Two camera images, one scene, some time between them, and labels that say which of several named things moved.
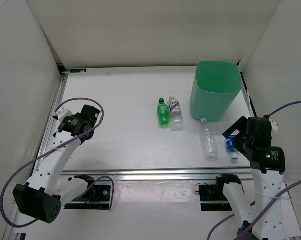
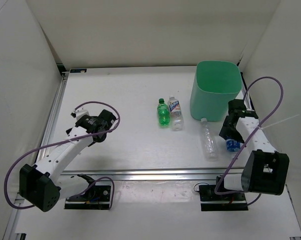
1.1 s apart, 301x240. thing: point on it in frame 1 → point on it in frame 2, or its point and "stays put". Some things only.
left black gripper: [78, 113] → [91, 143]
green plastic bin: [215, 90] stays put
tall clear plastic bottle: [211, 147] stays put
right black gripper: [240, 125] → [226, 132]
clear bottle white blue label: [176, 115] stays put
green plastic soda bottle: [164, 118] stays put
